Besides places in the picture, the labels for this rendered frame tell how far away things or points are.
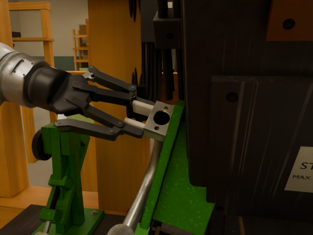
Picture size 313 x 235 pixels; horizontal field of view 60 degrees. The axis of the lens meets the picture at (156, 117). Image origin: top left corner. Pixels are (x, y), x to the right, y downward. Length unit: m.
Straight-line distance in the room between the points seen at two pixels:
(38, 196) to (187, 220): 0.69
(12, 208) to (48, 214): 0.32
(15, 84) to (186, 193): 0.32
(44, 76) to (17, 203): 0.57
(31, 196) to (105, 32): 0.58
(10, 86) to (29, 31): 11.85
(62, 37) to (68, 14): 0.89
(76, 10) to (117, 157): 10.79
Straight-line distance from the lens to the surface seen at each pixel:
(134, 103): 0.45
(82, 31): 11.28
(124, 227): 0.40
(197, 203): 0.36
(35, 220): 0.83
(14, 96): 0.51
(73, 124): 0.45
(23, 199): 0.99
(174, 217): 0.37
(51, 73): 0.48
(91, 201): 0.91
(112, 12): 0.72
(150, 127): 0.42
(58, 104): 0.48
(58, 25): 11.72
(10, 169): 0.98
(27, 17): 12.40
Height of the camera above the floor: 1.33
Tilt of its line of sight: 13 degrees down
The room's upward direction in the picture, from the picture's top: straight up
